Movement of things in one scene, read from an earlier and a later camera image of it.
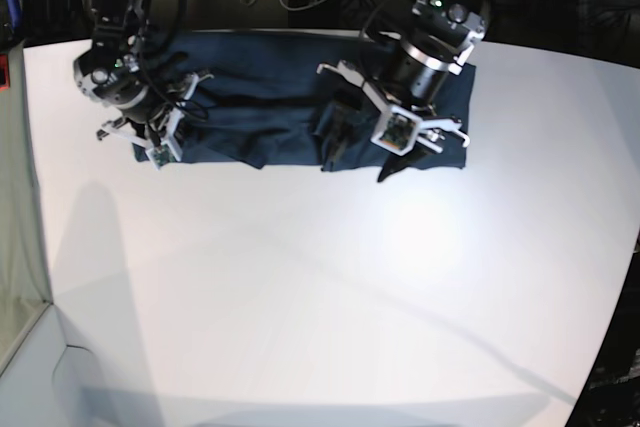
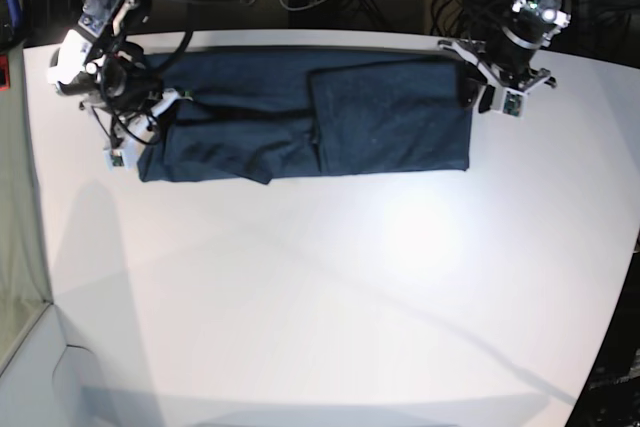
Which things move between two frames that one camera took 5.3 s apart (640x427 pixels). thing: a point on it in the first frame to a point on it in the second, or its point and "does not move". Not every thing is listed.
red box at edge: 4,72 does not move
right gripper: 408,125 to 506,59
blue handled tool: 14,7 does not move
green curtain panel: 24,284 does not move
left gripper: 158,137 to 134,118
